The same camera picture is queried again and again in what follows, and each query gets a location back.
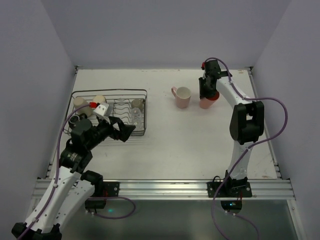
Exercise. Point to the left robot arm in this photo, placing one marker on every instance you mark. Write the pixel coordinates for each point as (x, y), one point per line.
(72, 185)

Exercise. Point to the wire dish rack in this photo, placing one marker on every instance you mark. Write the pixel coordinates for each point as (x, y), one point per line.
(120, 99)

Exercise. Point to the clear glass lower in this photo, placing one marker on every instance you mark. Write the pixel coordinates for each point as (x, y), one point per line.
(138, 123)

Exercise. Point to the clear glass upper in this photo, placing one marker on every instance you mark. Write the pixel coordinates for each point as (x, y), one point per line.
(136, 114)

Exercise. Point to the small tan cup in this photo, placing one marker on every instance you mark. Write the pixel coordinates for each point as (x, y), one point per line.
(138, 103)

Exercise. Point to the beige two-tier cup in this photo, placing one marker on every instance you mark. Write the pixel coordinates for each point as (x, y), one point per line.
(99, 99)

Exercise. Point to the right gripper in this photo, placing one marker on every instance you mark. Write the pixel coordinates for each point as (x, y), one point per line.
(207, 88)

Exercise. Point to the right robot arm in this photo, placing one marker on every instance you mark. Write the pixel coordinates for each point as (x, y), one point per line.
(246, 126)

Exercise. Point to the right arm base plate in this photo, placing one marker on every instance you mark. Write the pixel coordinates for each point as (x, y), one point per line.
(231, 189)

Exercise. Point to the clear glass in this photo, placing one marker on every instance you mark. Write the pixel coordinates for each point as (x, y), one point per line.
(136, 114)
(138, 123)

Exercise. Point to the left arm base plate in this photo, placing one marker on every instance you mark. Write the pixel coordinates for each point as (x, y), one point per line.
(110, 189)

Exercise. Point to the aluminium mounting rail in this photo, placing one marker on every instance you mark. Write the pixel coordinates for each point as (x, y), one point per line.
(170, 189)

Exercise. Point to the controller box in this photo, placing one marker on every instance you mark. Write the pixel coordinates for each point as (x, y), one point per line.
(95, 204)
(231, 205)

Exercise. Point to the left controller box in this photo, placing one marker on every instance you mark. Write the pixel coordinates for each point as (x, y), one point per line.
(95, 204)

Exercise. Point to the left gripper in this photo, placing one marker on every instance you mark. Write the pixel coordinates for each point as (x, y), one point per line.
(114, 127)

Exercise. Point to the pink ceramic mug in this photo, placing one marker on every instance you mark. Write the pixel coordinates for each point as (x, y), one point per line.
(182, 96)

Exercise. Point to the salmon pink tumbler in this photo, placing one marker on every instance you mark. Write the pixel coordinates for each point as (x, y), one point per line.
(207, 102)

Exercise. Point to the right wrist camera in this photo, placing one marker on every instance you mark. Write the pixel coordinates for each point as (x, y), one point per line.
(204, 70)

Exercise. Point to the right controller box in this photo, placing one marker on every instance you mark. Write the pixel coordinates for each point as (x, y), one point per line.
(231, 205)

